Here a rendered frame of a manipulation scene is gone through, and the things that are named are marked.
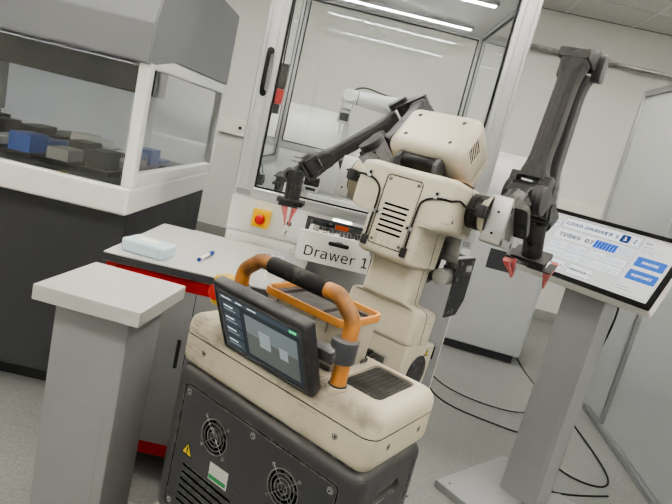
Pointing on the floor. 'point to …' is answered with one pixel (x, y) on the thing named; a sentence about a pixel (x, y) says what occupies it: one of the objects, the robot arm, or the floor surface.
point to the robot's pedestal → (96, 381)
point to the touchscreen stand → (543, 413)
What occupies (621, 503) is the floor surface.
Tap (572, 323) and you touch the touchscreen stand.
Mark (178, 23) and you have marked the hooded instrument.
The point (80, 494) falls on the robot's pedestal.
